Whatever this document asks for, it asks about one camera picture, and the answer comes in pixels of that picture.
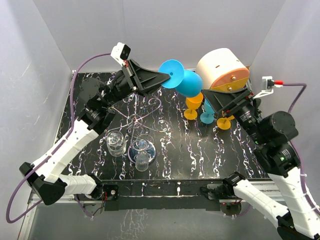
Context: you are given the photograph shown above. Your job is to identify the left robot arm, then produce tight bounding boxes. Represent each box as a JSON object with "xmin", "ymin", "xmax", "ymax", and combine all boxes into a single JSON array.
[{"xmin": 19, "ymin": 59, "xmax": 170, "ymax": 206}]

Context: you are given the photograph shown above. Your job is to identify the black front base bar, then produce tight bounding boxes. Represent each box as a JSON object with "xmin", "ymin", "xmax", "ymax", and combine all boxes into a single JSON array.
[{"xmin": 103, "ymin": 179, "xmax": 222, "ymax": 212}]

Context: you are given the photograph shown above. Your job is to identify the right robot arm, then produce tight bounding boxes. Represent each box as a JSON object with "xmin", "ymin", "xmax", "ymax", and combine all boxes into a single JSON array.
[{"xmin": 202, "ymin": 89, "xmax": 320, "ymax": 240}]

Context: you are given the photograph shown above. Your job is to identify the clear ribbed wine glass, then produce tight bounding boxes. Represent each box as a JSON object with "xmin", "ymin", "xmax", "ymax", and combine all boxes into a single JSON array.
[{"xmin": 131, "ymin": 133, "xmax": 153, "ymax": 172}]

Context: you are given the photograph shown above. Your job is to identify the yellow wine glass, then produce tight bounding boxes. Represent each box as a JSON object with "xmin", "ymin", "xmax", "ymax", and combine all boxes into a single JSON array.
[
  {"xmin": 216, "ymin": 115, "xmax": 235, "ymax": 130},
  {"xmin": 184, "ymin": 92, "xmax": 204, "ymax": 120}
]

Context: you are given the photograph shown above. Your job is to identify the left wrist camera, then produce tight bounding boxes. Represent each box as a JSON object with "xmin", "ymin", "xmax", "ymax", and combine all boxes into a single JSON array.
[{"xmin": 110, "ymin": 42, "xmax": 131, "ymax": 66}]

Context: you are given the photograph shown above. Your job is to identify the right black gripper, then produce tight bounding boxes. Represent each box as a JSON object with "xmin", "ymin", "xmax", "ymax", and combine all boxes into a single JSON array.
[{"xmin": 200, "ymin": 86, "xmax": 266, "ymax": 144}]

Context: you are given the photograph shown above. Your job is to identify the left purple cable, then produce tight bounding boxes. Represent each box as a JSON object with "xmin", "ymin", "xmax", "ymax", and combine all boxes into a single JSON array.
[{"xmin": 5, "ymin": 52, "xmax": 112, "ymax": 224}]

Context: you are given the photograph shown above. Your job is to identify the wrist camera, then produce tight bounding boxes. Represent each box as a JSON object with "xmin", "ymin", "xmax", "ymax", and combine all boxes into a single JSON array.
[
  {"xmin": 110, "ymin": 42, "xmax": 131, "ymax": 66},
  {"xmin": 253, "ymin": 76, "xmax": 284, "ymax": 99}
]

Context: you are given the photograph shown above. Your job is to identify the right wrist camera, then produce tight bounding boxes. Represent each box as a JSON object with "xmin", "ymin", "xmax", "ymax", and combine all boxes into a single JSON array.
[{"xmin": 253, "ymin": 76, "xmax": 284, "ymax": 99}]

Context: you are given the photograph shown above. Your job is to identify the blue wine glass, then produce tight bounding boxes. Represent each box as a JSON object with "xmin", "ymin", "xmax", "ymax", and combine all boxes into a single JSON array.
[
  {"xmin": 200, "ymin": 99, "xmax": 215, "ymax": 124},
  {"xmin": 158, "ymin": 59, "xmax": 203, "ymax": 98}
]

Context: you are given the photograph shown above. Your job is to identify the white and orange appliance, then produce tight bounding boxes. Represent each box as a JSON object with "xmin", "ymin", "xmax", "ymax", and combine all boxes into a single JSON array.
[{"xmin": 195, "ymin": 48, "xmax": 250, "ymax": 92}]

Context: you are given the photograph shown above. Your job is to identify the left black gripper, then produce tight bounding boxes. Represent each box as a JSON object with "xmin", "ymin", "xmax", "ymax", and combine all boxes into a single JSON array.
[{"xmin": 102, "ymin": 59, "xmax": 171, "ymax": 109}]

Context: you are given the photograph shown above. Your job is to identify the chrome wire glass rack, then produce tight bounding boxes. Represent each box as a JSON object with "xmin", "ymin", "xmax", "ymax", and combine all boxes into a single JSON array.
[{"xmin": 97, "ymin": 93, "xmax": 168, "ymax": 165}]

